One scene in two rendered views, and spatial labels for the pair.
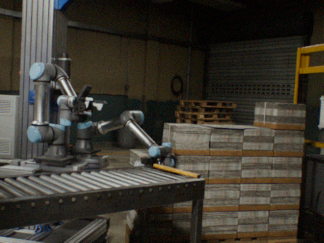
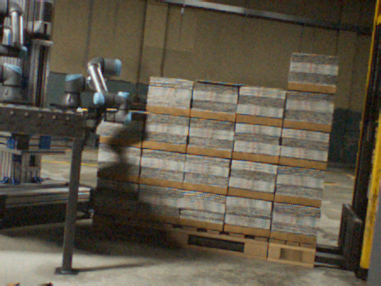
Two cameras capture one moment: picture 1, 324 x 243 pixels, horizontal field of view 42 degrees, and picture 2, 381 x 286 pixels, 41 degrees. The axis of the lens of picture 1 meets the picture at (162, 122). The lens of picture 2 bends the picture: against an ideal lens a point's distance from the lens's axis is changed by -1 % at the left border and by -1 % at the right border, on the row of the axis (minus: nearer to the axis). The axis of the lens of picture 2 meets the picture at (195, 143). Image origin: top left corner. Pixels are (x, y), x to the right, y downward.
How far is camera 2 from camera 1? 2.00 m
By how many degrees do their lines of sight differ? 27
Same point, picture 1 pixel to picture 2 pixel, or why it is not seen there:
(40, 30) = not seen: outside the picture
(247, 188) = (241, 166)
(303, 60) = not seen: outside the picture
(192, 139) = (168, 94)
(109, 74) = (283, 71)
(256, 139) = (258, 100)
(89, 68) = (257, 64)
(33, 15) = not seen: outside the picture
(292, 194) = (310, 184)
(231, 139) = (220, 98)
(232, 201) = (218, 181)
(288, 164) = (307, 140)
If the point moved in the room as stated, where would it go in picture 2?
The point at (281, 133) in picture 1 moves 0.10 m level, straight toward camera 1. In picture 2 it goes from (296, 95) to (287, 94)
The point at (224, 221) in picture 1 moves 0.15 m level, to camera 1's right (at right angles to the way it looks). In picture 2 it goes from (206, 204) to (227, 208)
